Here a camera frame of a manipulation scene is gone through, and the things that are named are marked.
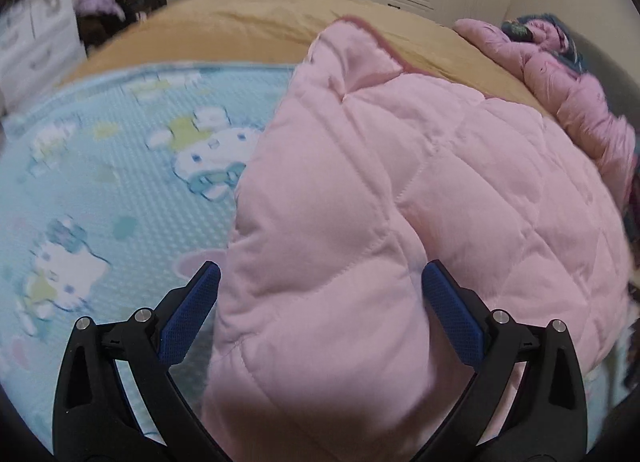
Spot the dark floral cloth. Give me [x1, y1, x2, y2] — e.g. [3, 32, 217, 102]
[502, 15, 586, 68]

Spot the tan bed sheet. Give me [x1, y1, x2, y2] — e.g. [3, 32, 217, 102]
[60, 0, 556, 118]

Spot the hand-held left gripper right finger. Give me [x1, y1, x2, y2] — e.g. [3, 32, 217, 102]
[406, 261, 588, 462]

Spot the pink quilted jacket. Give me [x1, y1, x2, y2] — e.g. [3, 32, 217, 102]
[200, 16, 633, 462]

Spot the blue cartoon printed blanket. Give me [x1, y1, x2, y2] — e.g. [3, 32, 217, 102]
[0, 62, 636, 448]

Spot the lilac garment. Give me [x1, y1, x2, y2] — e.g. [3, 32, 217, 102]
[75, 0, 126, 18]

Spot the pink puffer coat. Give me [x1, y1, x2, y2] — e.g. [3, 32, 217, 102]
[454, 17, 638, 213]

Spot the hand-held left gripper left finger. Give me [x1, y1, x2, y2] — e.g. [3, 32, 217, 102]
[52, 261, 236, 462]

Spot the dark grey padded headboard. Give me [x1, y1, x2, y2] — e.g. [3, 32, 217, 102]
[570, 30, 640, 123]

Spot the dark clothes pile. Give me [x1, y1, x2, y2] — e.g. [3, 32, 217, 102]
[77, 15, 116, 48]

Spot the white chest of drawers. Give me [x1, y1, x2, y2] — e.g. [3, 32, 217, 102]
[0, 0, 83, 108]

